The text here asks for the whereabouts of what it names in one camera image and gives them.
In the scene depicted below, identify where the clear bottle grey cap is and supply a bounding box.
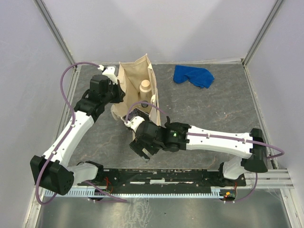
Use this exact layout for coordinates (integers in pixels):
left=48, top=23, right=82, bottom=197
left=142, top=156, right=150, bottom=163

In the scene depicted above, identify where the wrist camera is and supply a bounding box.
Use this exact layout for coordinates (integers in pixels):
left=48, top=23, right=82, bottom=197
left=97, top=65, right=118, bottom=85
left=124, top=116, right=156, bottom=140

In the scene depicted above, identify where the left aluminium frame post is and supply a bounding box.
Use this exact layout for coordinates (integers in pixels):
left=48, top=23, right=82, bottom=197
left=33, top=0, right=75, bottom=64

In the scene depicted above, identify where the right aluminium frame post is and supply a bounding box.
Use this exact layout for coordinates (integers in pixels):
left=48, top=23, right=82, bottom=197
left=242, top=0, right=285, bottom=68

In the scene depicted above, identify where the cream canvas tote bag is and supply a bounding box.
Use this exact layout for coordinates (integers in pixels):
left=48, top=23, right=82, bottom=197
left=110, top=53, right=162, bottom=145

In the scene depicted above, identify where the blue cloth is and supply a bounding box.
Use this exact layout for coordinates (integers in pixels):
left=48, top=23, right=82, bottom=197
left=173, top=65, right=215, bottom=88

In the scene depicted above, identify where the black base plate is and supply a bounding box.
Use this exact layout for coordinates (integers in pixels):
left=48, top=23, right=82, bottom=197
left=91, top=169, right=246, bottom=194

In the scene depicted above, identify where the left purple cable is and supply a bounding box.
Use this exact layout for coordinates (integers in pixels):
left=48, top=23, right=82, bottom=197
left=35, top=62, right=129, bottom=204

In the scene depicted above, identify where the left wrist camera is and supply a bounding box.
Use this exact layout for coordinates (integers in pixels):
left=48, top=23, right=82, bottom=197
left=97, top=65, right=118, bottom=85

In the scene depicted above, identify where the aluminium frame rail front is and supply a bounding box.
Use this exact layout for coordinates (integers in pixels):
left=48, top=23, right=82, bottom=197
left=33, top=168, right=295, bottom=188

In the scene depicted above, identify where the clear square bottle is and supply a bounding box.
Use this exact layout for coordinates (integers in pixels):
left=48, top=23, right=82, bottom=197
left=139, top=100, right=152, bottom=114

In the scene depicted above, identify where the cream round jar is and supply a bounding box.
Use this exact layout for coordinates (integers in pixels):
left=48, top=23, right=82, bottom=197
left=140, top=80, right=152, bottom=102

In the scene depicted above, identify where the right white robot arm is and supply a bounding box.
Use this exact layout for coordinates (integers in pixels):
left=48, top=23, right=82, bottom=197
left=125, top=116, right=268, bottom=186

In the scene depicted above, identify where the white slotted cable duct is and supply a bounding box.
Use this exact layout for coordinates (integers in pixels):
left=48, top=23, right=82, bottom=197
left=44, top=187, right=225, bottom=197

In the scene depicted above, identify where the aluminium frame post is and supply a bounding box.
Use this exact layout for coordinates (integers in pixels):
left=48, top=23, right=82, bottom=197
left=242, top=0, right=285, bottom=68
left=33, top=0, right=75, bottom=64

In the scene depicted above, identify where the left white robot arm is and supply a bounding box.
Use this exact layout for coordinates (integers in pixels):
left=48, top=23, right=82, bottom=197
left=30, top=72, right=125, bottom=195

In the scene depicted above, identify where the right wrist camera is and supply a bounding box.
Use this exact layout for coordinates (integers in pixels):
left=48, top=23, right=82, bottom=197
left=124, top=116, right=156, bottom=140

